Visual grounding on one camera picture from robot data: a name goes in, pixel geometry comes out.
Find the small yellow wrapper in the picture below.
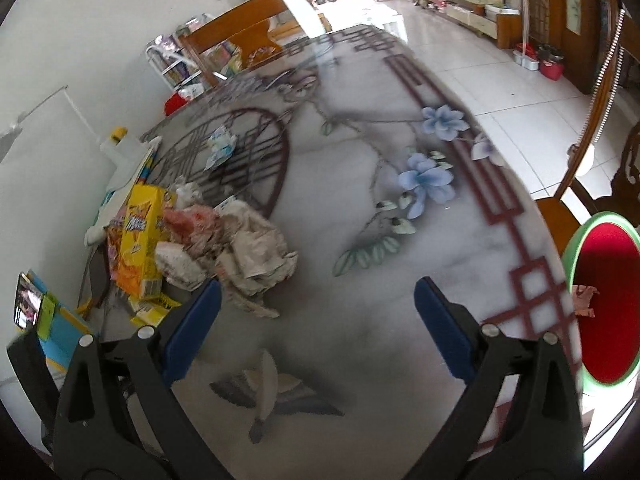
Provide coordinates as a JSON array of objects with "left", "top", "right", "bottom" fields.
[{"left": 127, "top": 294, "right": 183, "bottom": 326}]

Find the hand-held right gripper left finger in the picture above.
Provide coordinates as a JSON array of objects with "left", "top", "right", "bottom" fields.
[{"left": 50, "top": 278, "right": 236, "bottom": 480}]

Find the blue and white wrapper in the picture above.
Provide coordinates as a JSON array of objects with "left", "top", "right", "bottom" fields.
[{"left": 206, "top": 127, "right": 238, "bottom": 171}]

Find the blue phone stand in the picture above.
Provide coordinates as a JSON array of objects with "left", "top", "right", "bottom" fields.
[{"left": 25, "top": 270, "right": 96, "bottom": 371}]

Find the black flat object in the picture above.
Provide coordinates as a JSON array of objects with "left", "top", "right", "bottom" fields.
[{"left": 7, "top": 332, "right": 61, "bottom": 456}]

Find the blue and white packet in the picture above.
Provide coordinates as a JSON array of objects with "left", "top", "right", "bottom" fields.
[{"left": 84, "top": 180, "right": 136, "bottom": 247}]

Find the white plastic stool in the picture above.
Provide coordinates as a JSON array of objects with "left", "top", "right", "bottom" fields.
[{"left": 372, "top": 10, "right": 408, "bottom": 41}]

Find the smartphone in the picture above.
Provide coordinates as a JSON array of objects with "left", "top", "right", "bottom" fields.
[{"left": 12, "top": 272, "right": 43, "bottom": 332}]

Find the carved wooden chair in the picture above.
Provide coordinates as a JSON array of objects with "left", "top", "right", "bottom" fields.
[{"left": 554, "top": 7, "right": 640, "bottom": 248}]

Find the red container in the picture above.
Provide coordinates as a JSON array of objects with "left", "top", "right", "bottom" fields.
[{"left": 164, "top": 91, "right": 196, "bottom": 117}]

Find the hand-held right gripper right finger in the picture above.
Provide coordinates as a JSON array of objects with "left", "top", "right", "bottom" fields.
[{"left": 400, "top": 276, "right": 586, "bottom": 480}]

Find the mop with metal pole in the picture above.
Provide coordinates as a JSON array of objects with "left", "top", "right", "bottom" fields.
[{"left": 512, "top": 0, "right": 541, "bottom": 72}]

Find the colourful picture book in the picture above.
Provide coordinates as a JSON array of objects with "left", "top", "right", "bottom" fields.
[{"left": 132, "top": 137, "right": 163, "bottom": 191}]

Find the pink noodle snack packet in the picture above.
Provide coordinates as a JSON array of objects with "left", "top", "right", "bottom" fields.
[{"left": 105, "top": 217, "right": 126, "bottom": 286}]

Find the red bucket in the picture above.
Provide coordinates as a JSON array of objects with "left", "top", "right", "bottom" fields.
[{"left": 537, "top": 45, "right": 567, "bottom": 81}]

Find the white tissue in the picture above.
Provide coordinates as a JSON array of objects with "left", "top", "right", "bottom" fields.
[{"left": 172, "top": 181, "right": 203, "bottom": 207}]

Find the white patterned bag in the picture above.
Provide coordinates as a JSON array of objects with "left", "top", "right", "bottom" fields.
[{"left": 212, "top": 200, "right": 301, "bottom": 320}]

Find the white metal book rack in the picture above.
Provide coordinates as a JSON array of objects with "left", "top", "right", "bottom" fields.
[{"left": 145, "top": 12, "right": 241, "bottom": 91}]

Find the wooden dining chair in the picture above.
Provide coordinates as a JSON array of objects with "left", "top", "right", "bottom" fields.
[{"left": 177, "top": 0, "right": 313, "bottom": 86}]

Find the yellow snack bag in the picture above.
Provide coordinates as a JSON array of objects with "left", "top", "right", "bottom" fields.
[{"left": 114, "top": 184, "right": 178, "bottom": 301}]

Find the white bottle yellow cap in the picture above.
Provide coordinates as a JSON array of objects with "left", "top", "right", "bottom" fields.
[{"left": 100, "top": 129, "right": 143, "bottom": 166}]

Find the white desk lamp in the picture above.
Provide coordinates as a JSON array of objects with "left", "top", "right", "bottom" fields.
[{"left": 0, "top": 85, "right": 151, "bottom": 201}]

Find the hanging scroll painting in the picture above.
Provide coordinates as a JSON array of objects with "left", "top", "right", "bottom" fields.
[{"left": 565, "top": 0, "right": 583, "bottom": 36}]

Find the pink and white plastic bag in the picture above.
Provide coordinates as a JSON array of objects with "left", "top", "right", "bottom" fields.
[{"left": 162, "top": 204, "right": 221, "bottom": 241}]

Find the low television cabinet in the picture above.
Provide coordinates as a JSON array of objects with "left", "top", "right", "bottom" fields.
[{"left": 415, "top": 0, "right": 521, "bottom": 51}]

